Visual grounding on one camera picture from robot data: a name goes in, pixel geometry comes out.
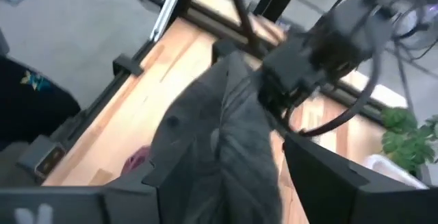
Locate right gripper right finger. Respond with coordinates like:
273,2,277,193
283,133,438,224

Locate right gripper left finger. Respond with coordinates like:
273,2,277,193
0,138,192,224

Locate dark grey cap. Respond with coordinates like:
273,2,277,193
150,51,287,224

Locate clear plastic bin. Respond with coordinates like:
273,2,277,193
361,153,430,190

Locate green artificial plant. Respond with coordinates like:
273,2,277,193
381,106,438,174

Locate person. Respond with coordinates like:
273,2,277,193
0,28,82,149

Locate small grey camera box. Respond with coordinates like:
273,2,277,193
16,134,68,184

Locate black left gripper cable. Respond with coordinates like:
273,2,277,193
287,51,383,138

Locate silver aluminium rail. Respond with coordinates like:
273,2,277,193
149,0,186,43

